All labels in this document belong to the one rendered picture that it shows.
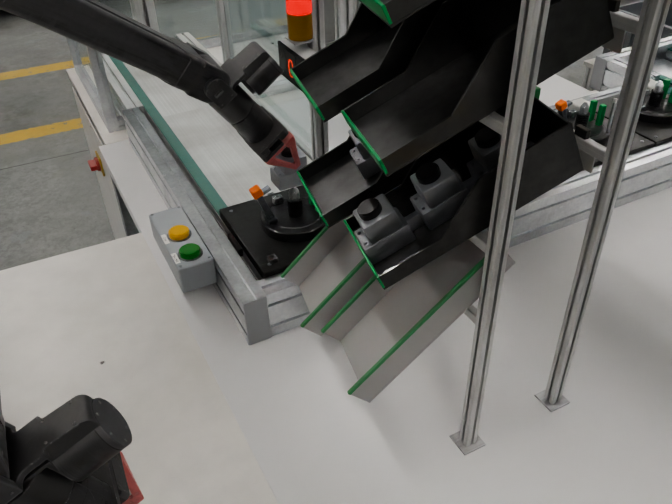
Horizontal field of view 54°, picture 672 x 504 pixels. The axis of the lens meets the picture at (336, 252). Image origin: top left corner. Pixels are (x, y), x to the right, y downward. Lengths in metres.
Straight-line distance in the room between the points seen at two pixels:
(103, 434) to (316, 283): 0.52
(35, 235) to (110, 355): 2.05
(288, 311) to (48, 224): 2.24
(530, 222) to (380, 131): 0.73
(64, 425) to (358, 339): 0.47
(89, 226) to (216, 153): 1.61
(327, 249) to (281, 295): 0.14
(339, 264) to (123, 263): 0.56
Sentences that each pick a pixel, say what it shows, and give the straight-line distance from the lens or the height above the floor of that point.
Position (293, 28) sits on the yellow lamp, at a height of 1.29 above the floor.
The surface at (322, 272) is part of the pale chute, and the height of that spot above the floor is 1.03.
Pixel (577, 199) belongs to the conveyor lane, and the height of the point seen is 0.93.
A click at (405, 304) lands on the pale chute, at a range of 0.96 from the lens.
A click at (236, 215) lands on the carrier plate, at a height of 0.97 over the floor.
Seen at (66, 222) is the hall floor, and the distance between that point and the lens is 3.31.
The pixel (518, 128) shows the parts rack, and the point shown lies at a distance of 0.72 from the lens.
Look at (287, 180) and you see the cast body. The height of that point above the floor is 1.09.
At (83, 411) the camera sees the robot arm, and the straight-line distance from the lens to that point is 0.68.
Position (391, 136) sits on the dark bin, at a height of 1.36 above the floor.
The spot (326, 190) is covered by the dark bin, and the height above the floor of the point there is 1.20.
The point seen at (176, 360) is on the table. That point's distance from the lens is 1.22.
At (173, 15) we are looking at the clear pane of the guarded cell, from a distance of 2.50.
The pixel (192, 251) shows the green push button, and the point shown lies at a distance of 1.27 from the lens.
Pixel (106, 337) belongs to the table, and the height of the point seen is 0.86.
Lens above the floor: 1.71
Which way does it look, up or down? 37 degrees down
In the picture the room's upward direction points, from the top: 2 degrees counter-clockwise
